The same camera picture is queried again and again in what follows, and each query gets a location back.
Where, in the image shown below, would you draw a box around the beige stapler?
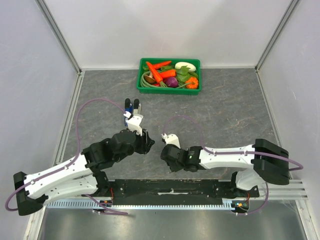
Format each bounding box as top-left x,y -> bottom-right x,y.
132,98 -> 142,117

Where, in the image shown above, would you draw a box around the blue stapler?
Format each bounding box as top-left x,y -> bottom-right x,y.
124,98 -> 133,127

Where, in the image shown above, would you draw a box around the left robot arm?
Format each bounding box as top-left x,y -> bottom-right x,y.
13,129 -> 155,216

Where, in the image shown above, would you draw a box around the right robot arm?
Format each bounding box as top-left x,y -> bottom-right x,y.
160,138 -> 290,197

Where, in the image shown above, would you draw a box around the green plastic tray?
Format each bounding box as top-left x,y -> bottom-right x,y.
136,57 -> 202,95

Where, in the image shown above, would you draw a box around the green toy long beans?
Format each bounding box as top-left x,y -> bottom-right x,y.
140,71 -> 186,89

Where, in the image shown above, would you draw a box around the brown toy mushroom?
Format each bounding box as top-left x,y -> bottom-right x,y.
143,72 -> 156,85

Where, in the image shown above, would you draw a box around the orange toy carrot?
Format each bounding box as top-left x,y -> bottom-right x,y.
153,60 -> 172,70
146,61 -> 167,88
159,69 -> 176,79

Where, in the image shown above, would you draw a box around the purple toy onion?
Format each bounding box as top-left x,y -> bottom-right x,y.
164,76 -> 179,88

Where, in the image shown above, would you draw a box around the orange toy pumpkin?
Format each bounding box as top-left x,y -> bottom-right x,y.
185,76 -> 199,89

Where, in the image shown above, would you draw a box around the green toy leaf vegetable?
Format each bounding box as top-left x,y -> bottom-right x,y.
159,65 -> 199,83

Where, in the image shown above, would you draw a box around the white toy eggplant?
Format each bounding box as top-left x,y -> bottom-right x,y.
174,61 -> 197,72

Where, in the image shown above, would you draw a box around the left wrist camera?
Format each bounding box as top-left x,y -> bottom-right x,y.
123,111 -> 144,136

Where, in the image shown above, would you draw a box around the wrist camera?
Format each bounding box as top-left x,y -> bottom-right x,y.
161,133 -> 181,148
123,111 -> 144,136

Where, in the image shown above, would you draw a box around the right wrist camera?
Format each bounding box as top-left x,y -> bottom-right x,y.
161,133 -> 181,148

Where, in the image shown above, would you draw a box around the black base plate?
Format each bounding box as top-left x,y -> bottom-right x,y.
94,179 -> 260,206

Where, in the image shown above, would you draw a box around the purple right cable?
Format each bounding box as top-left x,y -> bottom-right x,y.
162,115 -> 305,216

